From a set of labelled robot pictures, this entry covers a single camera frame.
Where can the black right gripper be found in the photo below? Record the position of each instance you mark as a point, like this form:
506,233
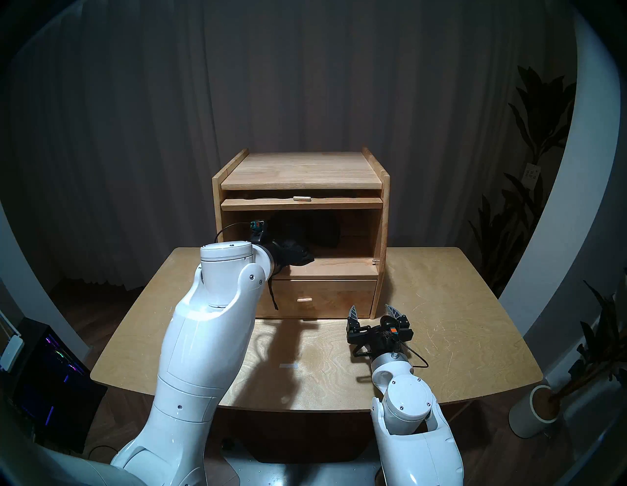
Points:
379,338

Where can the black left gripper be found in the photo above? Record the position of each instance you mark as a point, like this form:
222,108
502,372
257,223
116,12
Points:
283,255

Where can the wooden pull-out slatted tray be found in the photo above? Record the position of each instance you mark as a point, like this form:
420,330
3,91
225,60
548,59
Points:
303,203

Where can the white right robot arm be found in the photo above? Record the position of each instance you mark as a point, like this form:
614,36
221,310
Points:
406,406

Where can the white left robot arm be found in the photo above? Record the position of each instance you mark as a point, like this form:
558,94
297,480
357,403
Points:
205,352

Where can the wooden drawer with peg knob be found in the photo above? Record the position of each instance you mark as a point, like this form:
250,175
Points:
333,294

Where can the white round plant pot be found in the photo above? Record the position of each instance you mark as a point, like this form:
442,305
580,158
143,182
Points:
526,416

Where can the grey pleated curtain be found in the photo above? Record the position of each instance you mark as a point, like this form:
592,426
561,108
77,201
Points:
147,122

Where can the white paper plant tag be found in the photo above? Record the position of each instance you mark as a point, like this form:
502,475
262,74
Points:
531,173

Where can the leaning dark leafy plant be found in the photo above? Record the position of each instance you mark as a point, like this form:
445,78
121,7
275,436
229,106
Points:
602,343

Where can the tall dark leafy plant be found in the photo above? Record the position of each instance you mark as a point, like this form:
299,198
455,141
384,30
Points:
541,108

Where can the small white box device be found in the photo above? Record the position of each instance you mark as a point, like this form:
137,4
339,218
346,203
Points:
11,353

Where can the wooden cabinet frame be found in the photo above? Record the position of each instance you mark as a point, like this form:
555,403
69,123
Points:
303,169

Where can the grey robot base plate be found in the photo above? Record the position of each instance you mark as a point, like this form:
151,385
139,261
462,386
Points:
303,473

